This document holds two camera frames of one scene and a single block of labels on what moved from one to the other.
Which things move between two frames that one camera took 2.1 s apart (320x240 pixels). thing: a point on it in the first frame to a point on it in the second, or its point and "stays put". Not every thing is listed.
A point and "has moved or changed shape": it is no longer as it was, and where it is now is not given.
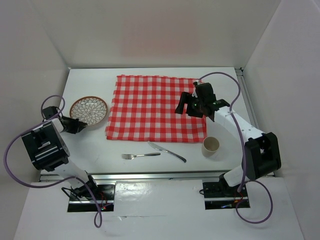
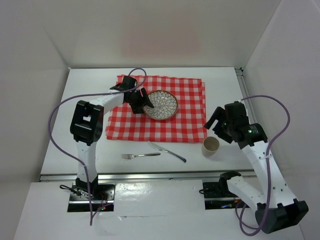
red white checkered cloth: [143, 109] stays put
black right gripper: [184, 99] to [220, 114]
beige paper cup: [210, 145] stays put
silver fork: [132, 156] stays put
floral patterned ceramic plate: [91, 110] has moved or changed shape
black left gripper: [76, 123] to [143, 101]
